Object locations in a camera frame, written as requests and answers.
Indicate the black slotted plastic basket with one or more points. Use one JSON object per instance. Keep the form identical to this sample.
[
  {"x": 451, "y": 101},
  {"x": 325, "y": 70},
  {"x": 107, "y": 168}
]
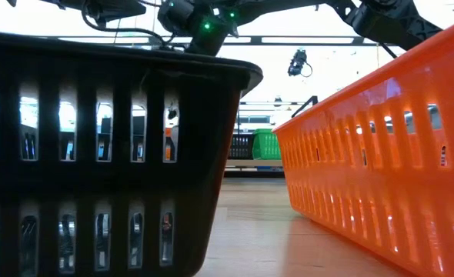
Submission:
[
  {"x": 84, "y": 181},
  {"x": 241, "y": 146}
]

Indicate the orange slotted plastic basket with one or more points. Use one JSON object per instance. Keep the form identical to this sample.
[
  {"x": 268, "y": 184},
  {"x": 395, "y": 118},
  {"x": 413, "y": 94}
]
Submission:
[
  {"x": 404, "y": 200},
  {"x": 168, "y": 154}
]

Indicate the green slotted plastic basket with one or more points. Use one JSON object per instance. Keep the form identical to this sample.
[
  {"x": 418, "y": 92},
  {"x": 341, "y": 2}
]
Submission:
[{"x": 267, "y": 146}]

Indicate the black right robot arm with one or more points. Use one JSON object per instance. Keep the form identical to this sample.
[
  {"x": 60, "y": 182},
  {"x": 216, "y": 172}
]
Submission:
[{"x": 396, "y": 19}]

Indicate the black dome ceiling lamp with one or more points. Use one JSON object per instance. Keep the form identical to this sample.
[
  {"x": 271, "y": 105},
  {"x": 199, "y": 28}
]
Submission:
[{"x": 278, "y": 102}]

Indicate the black computer monitor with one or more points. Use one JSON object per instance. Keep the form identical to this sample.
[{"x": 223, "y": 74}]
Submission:
[{"x": 106, "y": 125}]

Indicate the black overhead light rail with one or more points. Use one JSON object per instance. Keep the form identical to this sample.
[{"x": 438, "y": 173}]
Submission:
[{"x": 256, "y": 40}]

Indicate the black hanging camera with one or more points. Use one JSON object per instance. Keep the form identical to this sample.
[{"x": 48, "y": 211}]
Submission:
[{"x": 297, "y": 61}]

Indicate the wooden shelf with black frame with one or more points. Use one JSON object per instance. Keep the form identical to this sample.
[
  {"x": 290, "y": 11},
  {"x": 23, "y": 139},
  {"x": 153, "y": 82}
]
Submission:
[{"x": 250, "y": 163}]

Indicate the black aluminium table frame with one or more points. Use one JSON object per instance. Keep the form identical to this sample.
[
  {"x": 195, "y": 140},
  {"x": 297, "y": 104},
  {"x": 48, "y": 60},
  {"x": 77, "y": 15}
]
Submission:
[{"x": 250, "y": 174}]

